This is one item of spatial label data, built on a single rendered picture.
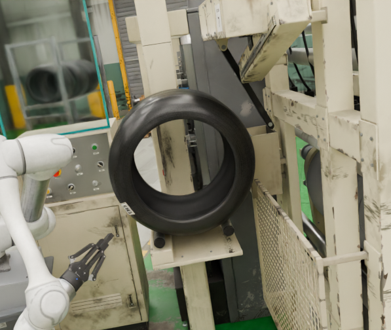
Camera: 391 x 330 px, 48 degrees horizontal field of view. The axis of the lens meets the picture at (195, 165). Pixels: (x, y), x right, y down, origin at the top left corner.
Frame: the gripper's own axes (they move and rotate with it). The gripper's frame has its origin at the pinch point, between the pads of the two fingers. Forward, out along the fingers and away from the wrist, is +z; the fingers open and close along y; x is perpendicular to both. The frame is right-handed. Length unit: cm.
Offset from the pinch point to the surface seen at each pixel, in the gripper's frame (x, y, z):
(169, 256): 0.6, 24.4, 14.7
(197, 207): -6, 24, 44
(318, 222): -1, 85, 95
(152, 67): 1, -36, 70
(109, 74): -825, -59, 651
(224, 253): 12.0, 37.9, 27.9
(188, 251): -1.4, 31.0, 23.7
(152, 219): 4.6, 7.2, 17.9
